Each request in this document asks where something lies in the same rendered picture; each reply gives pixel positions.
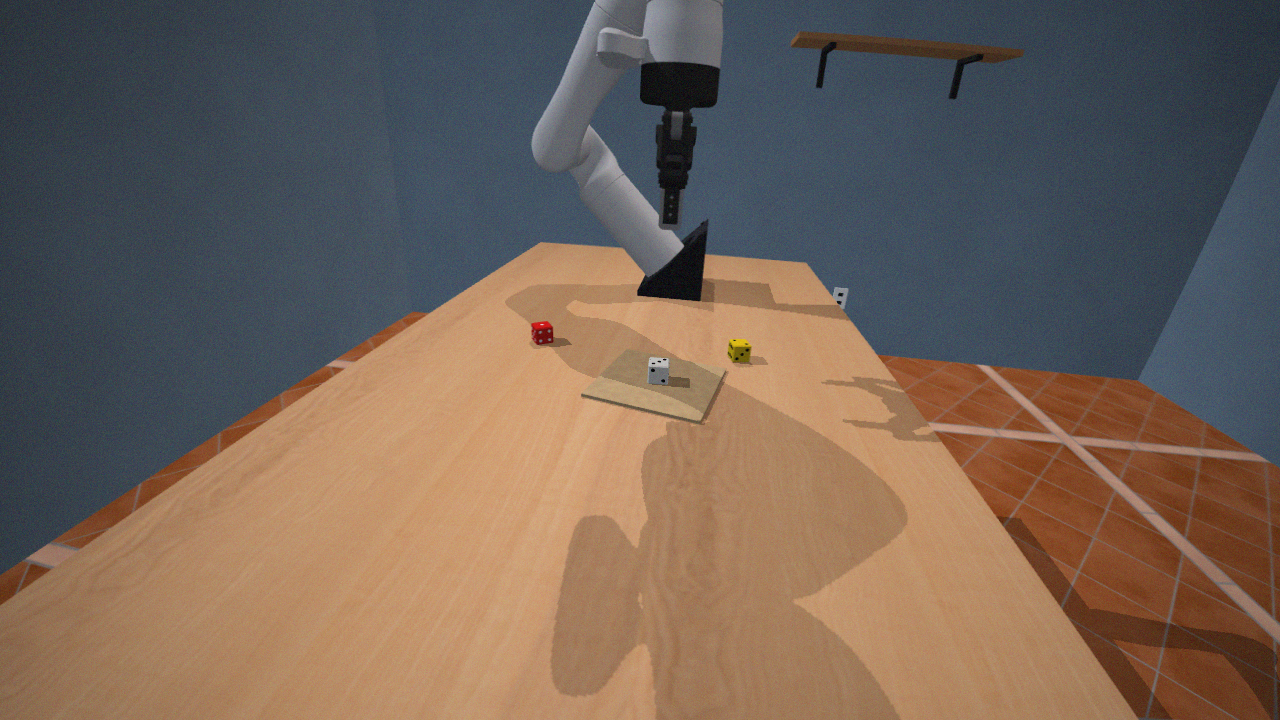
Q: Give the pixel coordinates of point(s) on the red die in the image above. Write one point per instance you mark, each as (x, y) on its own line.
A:
(542, 332)

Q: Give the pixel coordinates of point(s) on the white die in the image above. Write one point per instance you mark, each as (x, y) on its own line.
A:
(658, 371)

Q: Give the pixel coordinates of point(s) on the yellow die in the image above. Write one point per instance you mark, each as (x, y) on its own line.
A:
(739, 350)

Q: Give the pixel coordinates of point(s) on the tan square mat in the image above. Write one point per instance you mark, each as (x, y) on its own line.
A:
(687, 396)

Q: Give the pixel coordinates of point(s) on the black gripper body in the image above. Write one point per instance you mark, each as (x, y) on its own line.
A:
(679, 85)

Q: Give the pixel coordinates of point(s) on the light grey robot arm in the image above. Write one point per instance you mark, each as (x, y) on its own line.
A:
(688, 31)

